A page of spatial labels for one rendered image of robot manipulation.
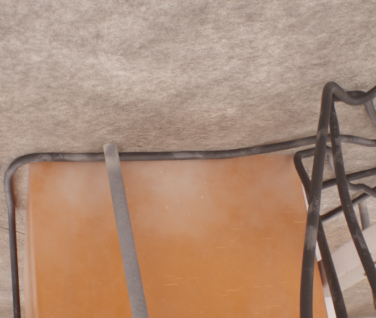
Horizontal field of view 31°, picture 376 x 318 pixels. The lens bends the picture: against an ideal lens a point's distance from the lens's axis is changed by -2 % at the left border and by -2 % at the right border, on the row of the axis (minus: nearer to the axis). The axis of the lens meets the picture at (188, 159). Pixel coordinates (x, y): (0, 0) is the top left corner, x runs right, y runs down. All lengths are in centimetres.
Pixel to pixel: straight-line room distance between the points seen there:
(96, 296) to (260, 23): 48
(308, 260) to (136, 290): 27
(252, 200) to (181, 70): 33
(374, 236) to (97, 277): 43
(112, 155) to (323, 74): 35
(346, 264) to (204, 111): 34
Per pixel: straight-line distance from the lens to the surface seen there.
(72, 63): 88
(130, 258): 97
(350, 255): 112
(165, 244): 110
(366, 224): 153
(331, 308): 131
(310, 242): 80
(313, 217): 82
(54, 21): 80
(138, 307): 93
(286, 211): 118
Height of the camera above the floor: 48
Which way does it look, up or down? 24 degrees down
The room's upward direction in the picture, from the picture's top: 172 degrees clockwise
